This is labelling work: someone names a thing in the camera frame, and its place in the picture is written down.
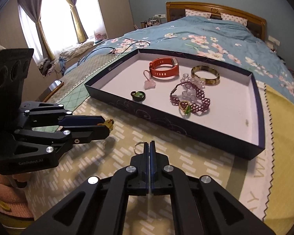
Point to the small pink fan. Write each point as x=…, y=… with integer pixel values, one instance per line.
x=99, y=36

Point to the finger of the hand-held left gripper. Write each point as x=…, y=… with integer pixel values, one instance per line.
x=83, y=120
x=88, y=134

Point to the orange smartwatch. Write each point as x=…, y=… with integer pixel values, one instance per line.
x=161, y=74

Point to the dark blue box lid tray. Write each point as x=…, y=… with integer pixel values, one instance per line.
x=235, y=132

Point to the folded pale quilt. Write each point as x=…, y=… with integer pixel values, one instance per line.
x=76, y=49

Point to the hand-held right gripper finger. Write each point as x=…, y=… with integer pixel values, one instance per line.
x=152, y=171
x=147, y=171

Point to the grey and yellow curtain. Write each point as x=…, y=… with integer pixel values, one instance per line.
x=73, y=9
x=29, y=9

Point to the person's left forearm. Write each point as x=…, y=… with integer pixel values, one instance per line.
x=7, y=195

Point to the yellow white zigzag cloth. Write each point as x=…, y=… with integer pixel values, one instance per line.
x=284, y=139

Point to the cluster of cosmetics bottles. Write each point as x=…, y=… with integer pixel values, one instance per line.
x=150, y=22

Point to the pink flower charm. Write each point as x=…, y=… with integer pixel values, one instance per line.
x=150, y=85

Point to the amber bangle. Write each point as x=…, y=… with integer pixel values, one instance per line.
x=205, y=81

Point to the white wall socket strip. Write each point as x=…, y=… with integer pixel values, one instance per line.
x=274, y=40
x=160, y=16

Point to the green beige patterned table mat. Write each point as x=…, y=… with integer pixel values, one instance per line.
x=181, y=161

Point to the dotted white pillow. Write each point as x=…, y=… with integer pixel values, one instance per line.
x=197, y=13
x=234, y=18

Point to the wooden headboard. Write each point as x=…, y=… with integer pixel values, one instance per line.
x=198, y=5

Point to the blue floral bed blanket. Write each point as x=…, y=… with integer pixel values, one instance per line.
x=176, y=29

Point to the pile of dark clothes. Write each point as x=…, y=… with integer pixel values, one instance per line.
x=46, y=66

